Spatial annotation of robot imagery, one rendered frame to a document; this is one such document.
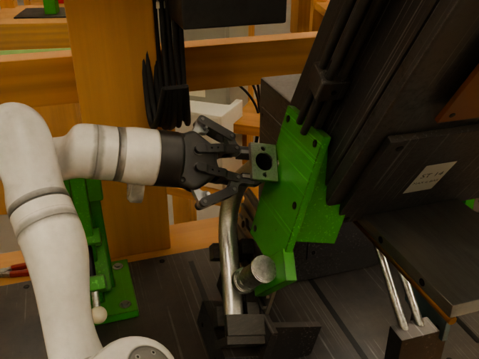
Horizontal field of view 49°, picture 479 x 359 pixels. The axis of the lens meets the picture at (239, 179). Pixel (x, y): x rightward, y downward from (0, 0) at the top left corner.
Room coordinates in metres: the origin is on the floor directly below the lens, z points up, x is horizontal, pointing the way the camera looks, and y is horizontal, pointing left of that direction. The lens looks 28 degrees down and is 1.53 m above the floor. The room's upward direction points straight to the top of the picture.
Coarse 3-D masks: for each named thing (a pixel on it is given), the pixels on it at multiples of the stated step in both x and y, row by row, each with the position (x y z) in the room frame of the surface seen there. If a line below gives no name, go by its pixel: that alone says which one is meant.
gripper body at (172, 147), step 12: (168, 132) 0.64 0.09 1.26; (180, 132) 0.66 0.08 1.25; (192, 132) 0.67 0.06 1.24; (168, 144) 0.62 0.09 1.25; (180, 144) 0.62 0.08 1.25; (192, 144) 0.66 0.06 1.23; (168, 156) 0.61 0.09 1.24; (180, 156) 0.61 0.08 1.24; (192, 156) 0.64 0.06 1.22; (204, 156) 0.65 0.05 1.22; (216, 156) 0.66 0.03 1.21; (168, 168) 0.60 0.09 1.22; (180, 168) 0.61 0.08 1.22; (192, 168) 0.63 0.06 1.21; (156, 180) 0.60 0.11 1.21; (168, 180) 0.60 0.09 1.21; (180, 180) 0.61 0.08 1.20; (192, 180) 0.62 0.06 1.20; (204, 180) 0.62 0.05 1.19
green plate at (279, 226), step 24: (288, 120) 0.68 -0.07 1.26; (288, 144) 0.66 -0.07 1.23; (312, 144) 0.61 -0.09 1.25; (288, 168) 0.64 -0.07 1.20; (312, 168) 0.59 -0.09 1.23; (264, 192) 0.68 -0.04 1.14; (288, 192) 0.62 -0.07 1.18; (312, 192) 0.59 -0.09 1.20; (264, 216) 0.66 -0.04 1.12; (288, 216) 0.60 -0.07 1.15; (312, 216) 0.60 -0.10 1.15; (336, 216) 0.61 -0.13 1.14; (264, 240) 0.63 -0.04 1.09; (288, 240) 0.58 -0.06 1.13; (312, 240) 0.60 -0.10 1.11
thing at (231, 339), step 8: (232, 336) 0.56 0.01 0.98; (240, 336) 0.56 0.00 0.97; (248, 336) 0.57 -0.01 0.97; (256, 336) 0.57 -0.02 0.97; (216, 344) 0.58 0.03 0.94; (224, 344) 0.56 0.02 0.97; (232, 344) 0.55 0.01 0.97; (240, 344) 0.55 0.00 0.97; (248, 344) 0.56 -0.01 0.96; (256, 344) 0.56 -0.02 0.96
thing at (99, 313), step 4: (92, 292) 0.66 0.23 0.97; (96, 292) 0.66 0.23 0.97; (92, 296) 0.65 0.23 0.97; (96, 296) 0.65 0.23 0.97; (92, 300) 0.65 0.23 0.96; (96, 300) 0.65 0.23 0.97; (96, 304) 0.64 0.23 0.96; (100, 304) 0.65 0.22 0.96; (92, 308) 0.64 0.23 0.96; (96, 308) 0.64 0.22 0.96; (100, 308) 0.64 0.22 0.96; (104, 308) 0.64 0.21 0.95; (92, 312) 0.63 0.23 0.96; (96, 312) 0.63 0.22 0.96; (100, 312) 0.63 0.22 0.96; (104, 312) 0.64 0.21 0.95; (96, 316) 0.63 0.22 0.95; (100, 316) 0.63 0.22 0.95; (104, 316) 0.63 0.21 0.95; (96, 320) 0.62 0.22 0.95; (100, 320) 0.63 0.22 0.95; (104, 320) 0.63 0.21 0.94
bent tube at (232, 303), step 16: (256, 144) 0.68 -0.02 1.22; (256, 160) 0.69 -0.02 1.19; (272, 160) 0.67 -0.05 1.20; (256, 176) 0.64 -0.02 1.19; (272, 176) 0.65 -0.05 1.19; (240, 192) 0.71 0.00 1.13; (224, 208) 0.71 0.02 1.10; (224, 224) 0.70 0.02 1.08; (224, 240) 0.68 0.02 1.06; (224, 256) 0.66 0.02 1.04; (224, 272) 0.64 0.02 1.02; (224, 288) 0.63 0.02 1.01; (224, 304) 0.61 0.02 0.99; (240, 304) 0.61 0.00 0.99
